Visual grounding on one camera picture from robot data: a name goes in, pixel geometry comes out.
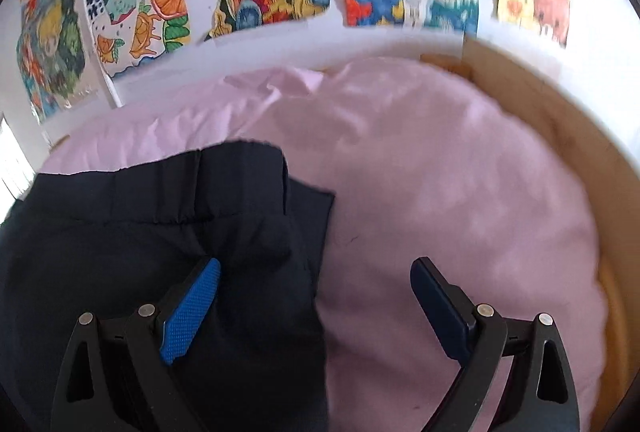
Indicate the blond anime character drawing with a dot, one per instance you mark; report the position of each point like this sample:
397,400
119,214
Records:
52,58

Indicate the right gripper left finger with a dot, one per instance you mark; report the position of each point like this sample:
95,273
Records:
114,375

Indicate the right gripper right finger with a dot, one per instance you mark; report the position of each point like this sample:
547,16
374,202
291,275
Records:
539,394

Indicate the pink bed sheet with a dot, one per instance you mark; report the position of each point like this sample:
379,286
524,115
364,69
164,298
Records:
421,163

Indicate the black padded jacket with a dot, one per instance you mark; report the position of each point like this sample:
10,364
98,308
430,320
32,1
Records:
107,243

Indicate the wooden bed frame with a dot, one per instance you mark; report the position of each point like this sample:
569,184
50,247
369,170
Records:
612,185

